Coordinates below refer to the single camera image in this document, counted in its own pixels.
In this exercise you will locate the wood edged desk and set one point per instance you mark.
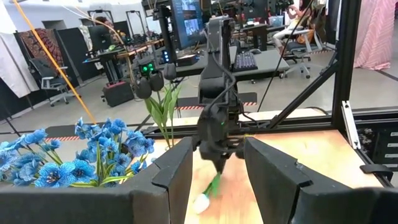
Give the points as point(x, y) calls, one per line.
point(140, 49)

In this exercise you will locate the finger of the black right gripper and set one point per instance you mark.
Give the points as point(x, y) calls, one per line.
point(224, 160)
point(213, 158)

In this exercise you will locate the blue artificial flower bunch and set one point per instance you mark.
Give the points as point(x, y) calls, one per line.
point(56, 175)
point(109, 146)

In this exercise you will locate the black metal table frame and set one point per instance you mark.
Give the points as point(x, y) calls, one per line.
point(345, 62)

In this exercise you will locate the grey office chair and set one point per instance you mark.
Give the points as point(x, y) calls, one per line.
point(46, 73)
point(298, 46)

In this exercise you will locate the white hanging cloth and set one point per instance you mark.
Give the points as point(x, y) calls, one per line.
point(15, 62)

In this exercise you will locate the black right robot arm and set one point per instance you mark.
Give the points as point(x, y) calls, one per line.
point(217, 46)

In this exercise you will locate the person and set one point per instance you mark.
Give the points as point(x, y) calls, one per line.
point(289, 31)

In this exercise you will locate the black computer keyboard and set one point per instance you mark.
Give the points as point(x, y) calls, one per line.
point(245, 61)

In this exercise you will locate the black equipment case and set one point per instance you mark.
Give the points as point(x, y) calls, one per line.
point(118, 93)

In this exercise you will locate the black device with green lights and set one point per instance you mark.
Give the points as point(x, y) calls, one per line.
point(146, 67)

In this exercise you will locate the black plastic clip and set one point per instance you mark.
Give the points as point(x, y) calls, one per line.
point(376, 169)

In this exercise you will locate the silver aluminium rail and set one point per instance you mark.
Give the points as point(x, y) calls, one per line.
point(349, 124)

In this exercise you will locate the black labelled rack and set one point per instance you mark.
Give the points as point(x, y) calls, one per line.
point(379, 146)

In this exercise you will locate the computer monitor with blue screen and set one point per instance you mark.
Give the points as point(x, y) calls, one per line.
point(189, 25)

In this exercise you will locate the black mat with striped edge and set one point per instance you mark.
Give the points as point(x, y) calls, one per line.
point(62, 132)
point(248, 98)

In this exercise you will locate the white artificial tulip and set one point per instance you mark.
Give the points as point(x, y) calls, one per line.
point(201, 203)

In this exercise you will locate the red patterned tapestry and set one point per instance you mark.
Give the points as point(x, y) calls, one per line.
point(40, 43)

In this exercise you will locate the black partition panel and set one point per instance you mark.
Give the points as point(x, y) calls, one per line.
point(71, 53)

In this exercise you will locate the grey office desk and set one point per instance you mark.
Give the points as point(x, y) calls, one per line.
point(270, 62)

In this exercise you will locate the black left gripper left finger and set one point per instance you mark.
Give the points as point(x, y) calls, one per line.
point(93, 207)

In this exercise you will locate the pink hanging cloth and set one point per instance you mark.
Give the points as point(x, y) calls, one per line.
point(376, 34)

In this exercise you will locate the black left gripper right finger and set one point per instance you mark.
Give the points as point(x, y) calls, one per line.
point(311, 205)

